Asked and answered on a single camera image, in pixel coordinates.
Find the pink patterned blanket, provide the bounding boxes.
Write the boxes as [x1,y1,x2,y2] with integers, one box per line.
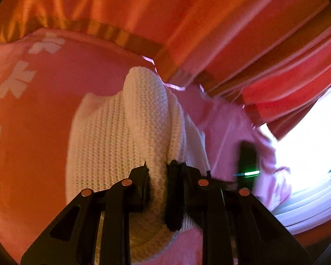
[0,28,293,265]

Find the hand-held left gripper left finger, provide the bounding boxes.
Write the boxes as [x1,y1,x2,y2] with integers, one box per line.
[21,161,151,265]

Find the white red black knit sweater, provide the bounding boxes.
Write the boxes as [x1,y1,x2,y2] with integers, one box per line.
[65,66,211,263]

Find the orange curtain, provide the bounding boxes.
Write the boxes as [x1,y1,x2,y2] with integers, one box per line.
[0,0,331,142]

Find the white bed edge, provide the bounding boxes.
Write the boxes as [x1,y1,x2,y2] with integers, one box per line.
[272,167,331,235]

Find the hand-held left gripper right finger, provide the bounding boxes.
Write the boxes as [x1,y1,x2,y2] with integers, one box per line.
[179,164,313,265]

